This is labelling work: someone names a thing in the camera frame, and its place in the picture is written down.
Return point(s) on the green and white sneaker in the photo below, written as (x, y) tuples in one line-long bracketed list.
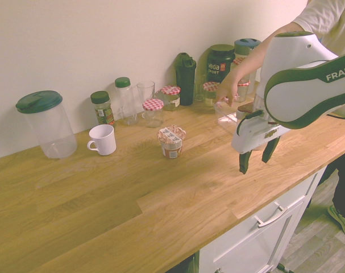
[(342, 221)]

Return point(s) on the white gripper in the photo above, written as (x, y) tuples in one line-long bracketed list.
[(254, 136)]

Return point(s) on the person's bare forearm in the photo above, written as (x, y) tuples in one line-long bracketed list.
[(257, 54)]

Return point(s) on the person's beige t-shirt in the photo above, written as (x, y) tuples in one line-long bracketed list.
[(328, 20)]

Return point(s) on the Quaker cereal cup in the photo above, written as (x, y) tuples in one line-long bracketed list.
[(171, 142)]

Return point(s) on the brown-lidded white jar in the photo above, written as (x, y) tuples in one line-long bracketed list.
[(246, 110)]

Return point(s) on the taped checkered lid glass jar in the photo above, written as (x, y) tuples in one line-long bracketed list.
[(211, 92)]

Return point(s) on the white kitchen cabinet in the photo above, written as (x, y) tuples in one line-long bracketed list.
[(254, 244)]

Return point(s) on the blue-lidded clear pitcher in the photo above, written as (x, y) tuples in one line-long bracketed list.
[(247, 47)]

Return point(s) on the large clear green-lidded container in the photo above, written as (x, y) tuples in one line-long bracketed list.
[(50, 128)]

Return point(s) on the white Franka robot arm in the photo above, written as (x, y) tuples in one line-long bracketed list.
[(291, 96)]

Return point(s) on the clear plastic rectangular container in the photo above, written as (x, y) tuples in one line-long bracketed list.
[(224, 119)]

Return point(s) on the small clear glass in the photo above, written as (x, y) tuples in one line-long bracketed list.
[(199, 89)]

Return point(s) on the person's dark trousers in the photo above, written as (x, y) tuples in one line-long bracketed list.
[(344, 185)]

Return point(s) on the yellow-labelled jar checkered lid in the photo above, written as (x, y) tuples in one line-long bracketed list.
[(171, 99)]

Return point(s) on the dark Vega Sport tub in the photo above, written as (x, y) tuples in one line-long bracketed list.
[(219, 65)]

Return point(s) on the tall clear drinking glass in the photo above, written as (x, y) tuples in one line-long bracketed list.
[(145, 91)]

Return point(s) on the person's bare hand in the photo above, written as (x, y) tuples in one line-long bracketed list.
[(227, 89)]

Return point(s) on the empty glass jar checkered lid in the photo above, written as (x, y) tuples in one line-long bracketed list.
[(153, 111)]

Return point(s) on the slim clear green-capped bottle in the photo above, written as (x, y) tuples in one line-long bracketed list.
[(126, 102)]

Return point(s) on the white ceramic mug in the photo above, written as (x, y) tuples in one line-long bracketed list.
[(104, 140)]

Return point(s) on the dark-lidded spice jar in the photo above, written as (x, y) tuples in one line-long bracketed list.
[(103, 111)]

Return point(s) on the dark shaker bottle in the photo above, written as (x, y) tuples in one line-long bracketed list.
[(185, 82)]

